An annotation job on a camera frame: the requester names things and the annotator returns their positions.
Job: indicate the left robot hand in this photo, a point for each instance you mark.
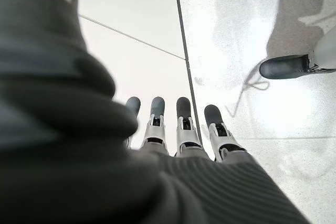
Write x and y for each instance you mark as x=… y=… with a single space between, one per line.
x=78 y=169

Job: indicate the wide white cabinet door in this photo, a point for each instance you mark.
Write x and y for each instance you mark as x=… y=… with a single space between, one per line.
x=147 y=77

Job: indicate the narrow white cabinet door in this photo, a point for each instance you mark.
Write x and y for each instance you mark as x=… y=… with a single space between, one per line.
x=131 y=3

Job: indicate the black left robot foot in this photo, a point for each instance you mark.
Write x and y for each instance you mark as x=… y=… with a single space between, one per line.
x=283 y=66

